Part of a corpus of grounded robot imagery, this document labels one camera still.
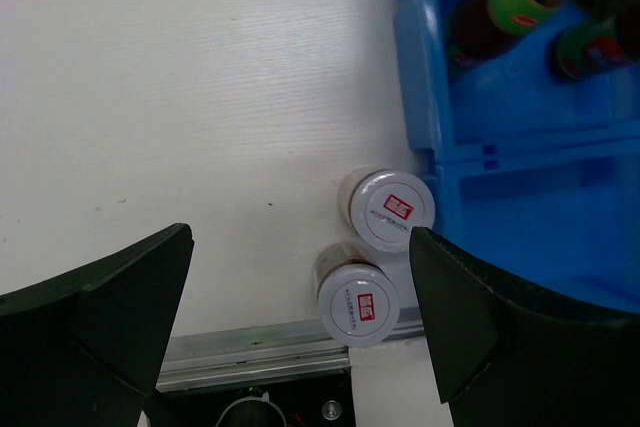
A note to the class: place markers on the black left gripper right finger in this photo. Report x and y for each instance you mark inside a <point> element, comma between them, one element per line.
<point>508,352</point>

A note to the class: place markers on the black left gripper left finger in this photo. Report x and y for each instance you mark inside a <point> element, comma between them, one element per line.
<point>85,348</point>

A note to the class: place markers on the yellow-cap sauce bottle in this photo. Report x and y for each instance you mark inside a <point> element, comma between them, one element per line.
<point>478,31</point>
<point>594,47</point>

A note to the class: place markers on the white-lid dark spice jar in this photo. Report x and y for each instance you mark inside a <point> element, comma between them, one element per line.
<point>358,303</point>

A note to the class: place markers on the white-lid light spice jar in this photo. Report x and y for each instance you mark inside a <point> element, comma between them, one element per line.
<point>383,206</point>

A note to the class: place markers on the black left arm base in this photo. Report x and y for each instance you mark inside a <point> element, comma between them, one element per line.
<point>321,399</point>

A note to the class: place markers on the blue front storage bin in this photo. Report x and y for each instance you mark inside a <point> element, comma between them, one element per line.
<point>567,220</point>

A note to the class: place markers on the blue storage bin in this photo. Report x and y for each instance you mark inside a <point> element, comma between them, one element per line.
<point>567,220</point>
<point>508,106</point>

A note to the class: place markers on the blue middle storage bin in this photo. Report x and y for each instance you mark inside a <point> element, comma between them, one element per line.
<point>508,106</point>

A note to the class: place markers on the aluminium frame rail front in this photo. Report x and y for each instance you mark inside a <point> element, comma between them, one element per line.
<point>257,355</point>

